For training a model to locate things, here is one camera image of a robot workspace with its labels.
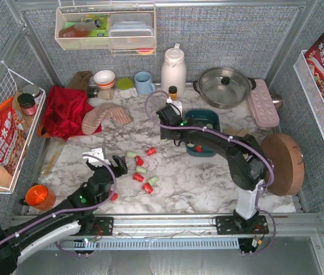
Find metal bowl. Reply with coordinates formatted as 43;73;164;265
271;94;284;112

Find pink egg tray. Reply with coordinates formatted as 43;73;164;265
247;78;280;128

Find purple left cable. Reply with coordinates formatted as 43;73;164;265
0;154;118;272

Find blue mug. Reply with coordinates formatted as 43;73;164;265
134;72;156;95

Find green packaged box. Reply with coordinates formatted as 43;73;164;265
81;14;110;37

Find white thermos jug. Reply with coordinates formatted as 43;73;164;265
161;43;187;97

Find dark lidded jar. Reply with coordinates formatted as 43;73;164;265
17;93;37;116

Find striped pink oven mitt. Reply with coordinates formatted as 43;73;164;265
81;103;133;135

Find stainless steel pot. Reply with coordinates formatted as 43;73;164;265
193;67;256;109

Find green lidded cup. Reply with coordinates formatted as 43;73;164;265
116;78;138;99

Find round wooden board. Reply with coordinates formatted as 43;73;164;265
261;133;305;197

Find orange cup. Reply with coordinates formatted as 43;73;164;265
19;184;56;211

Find silver lidded jar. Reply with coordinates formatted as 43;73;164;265
23;84;41;105

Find orange spice bottle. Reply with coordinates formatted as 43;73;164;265
168;86;178;101

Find orange snack bag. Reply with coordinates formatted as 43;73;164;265
0;96;27;175

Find white right wall basket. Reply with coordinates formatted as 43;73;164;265
293;50;324;142

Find clear plastic food container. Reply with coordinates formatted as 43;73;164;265
108;13;154;49

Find red cloth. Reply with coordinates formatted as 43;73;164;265
37;86;93;140

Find brown cardboard divider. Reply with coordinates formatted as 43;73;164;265
222;128;249;138

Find teal plastic storage basket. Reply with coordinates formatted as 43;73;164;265
185;109;221;158

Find white striped bowl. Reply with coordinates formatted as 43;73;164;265
93;70;115;89

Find red coffee capsule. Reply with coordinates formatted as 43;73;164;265
142;182;154;194
134;155;144;166
195;146;203;152
111;193;118;201
146;147;157;156
132;172;144;182

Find beige wall rack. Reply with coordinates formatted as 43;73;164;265
54;3;157;55

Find white wire basket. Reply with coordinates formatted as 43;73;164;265
0;61;46;194

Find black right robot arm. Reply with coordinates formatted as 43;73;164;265
156;104;268;231

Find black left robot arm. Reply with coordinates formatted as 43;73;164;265
0;155;128;274

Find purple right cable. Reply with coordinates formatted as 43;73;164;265
145;91;277;256

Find purple cable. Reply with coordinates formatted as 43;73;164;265
0;154;118;272
145;91;277;256

